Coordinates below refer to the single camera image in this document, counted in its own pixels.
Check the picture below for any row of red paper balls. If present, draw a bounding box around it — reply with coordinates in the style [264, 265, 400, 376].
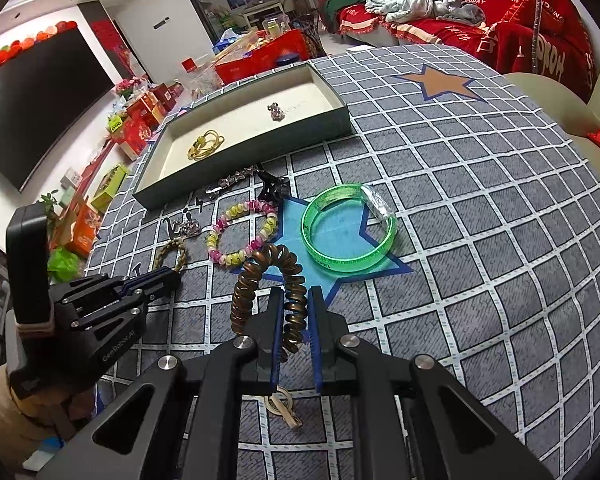
[0, 19, 81, 78]

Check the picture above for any brown spiral hair tie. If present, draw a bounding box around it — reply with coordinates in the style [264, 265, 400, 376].
[230, 242, 308, 361]

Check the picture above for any person's left forearm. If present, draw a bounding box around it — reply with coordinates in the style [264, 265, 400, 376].
[0, 360, 81, 461]

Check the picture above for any beige chair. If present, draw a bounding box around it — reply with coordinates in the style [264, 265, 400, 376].
[500, 71, 600, 161]

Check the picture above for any pink and yellow beaded bracelet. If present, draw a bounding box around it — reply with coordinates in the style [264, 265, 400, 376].
[206, 199, 279, 268]

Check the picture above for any thin metal pole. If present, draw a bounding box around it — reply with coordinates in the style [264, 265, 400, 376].
[530, 0, 548, 78]

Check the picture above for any green tray with cream lining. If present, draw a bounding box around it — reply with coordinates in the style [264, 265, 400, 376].
[131, 60, 353, 211]

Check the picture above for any green gift box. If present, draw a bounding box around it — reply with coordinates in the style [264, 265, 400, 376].
[91, 164, 130, 213]

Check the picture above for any white side table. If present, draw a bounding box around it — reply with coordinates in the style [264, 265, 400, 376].
[242, 0, 286, 28]

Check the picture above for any wooden rabbit hair clip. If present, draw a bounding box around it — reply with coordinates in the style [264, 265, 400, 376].
[260, 387, 301, 432]

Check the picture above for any green plastic bag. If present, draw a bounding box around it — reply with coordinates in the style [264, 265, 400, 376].
[47, 247, 83, 283]

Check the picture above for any wooden bead bracelet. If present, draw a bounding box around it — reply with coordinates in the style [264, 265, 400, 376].
[152, 237, 190, 275]

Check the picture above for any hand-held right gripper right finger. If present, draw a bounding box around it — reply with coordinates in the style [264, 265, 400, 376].
[307, 286, 556, 480]

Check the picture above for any black claw hair clip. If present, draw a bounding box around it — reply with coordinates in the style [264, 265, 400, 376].
[256, 169, 291, 206]

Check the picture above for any red storage box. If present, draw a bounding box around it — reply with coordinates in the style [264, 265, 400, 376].
[215, 29, 313, 83]

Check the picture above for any orange gift box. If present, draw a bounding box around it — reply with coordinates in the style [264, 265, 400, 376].
[55, 195, 103, 256]

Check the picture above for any green translucent bangle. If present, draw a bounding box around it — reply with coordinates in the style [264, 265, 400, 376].
[300, 184, 398, 275]

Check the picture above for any silver crown hair clip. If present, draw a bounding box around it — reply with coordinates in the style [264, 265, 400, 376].
[165, 210, 203, 240]

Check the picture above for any dark green cloth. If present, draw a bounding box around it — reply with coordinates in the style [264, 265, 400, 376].
[320, 0, 376, 33]

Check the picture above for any yellow cord hair tie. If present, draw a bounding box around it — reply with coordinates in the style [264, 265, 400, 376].
[187, 129, 227, 162]

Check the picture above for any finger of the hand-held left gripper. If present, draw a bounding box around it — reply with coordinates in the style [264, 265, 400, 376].
[71, 273, 182, 332]
[52, 266, 179, 307]

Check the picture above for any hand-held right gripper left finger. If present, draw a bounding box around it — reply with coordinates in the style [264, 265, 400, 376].
[32, 287, 286, 480]

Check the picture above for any grey checked tablecloth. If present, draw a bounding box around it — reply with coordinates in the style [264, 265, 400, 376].
[85, 42, 600, 480]

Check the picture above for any silver rhinestone hair clip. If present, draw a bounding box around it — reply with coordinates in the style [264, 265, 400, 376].
[205, 166, 261, 197]

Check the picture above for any red gift box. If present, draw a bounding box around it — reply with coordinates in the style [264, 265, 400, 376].
[117, 110, 153, 161]

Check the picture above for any pile of pale clothes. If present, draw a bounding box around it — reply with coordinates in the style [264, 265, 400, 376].
[364, 0, 486, 25]

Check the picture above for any small potted plant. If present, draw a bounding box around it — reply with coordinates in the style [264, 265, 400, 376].
[37, 191, 63, 221]

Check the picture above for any pink flower bouquet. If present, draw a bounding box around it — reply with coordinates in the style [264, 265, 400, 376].
[114, 77, 146, 101]

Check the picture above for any black television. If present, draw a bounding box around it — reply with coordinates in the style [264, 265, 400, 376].
[0, 22, 116, 193]

